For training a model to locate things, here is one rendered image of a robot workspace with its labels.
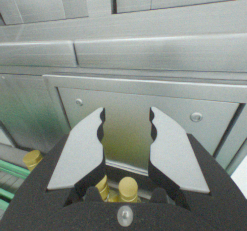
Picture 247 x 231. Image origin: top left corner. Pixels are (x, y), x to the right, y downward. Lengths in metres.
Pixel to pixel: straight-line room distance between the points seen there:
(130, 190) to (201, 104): 0.20
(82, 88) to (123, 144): 0.20
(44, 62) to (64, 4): 0.13
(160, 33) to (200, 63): 0.09
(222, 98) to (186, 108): 0.06
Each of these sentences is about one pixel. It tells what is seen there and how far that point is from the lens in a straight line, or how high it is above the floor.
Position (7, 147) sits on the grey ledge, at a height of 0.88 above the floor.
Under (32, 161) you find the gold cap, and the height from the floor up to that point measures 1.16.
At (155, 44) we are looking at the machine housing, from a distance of 0.23.
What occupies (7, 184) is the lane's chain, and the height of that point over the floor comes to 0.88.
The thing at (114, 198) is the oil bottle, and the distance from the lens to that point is 0.33.
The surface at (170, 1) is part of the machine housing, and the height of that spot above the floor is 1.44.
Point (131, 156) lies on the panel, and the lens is 0.39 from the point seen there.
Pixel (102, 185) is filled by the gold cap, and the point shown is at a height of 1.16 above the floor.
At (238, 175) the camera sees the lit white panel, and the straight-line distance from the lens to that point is 0.41.
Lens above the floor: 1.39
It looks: 29 degrees down
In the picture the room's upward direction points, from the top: 2 degrees counter-clockwise
